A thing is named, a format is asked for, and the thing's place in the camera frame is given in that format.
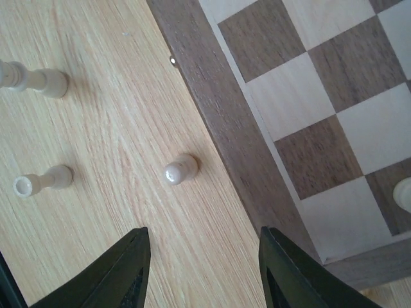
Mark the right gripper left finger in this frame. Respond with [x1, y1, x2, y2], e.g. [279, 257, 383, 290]
[32, 227, 151, 307]

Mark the wooden chess board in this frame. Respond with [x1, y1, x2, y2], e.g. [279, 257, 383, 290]
[148, 1, 410, 289]

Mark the white chess pawn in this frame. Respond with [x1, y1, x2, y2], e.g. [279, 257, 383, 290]
[13, 165, 73, 198]
[1, 61, 68, 98]
[393, 177, 411, 213]

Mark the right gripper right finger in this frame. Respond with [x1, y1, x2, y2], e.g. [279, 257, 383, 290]
[259, 227, 379, 308]

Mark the white chess piece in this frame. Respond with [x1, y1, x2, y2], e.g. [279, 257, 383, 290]
[163, 153, 198, 185]

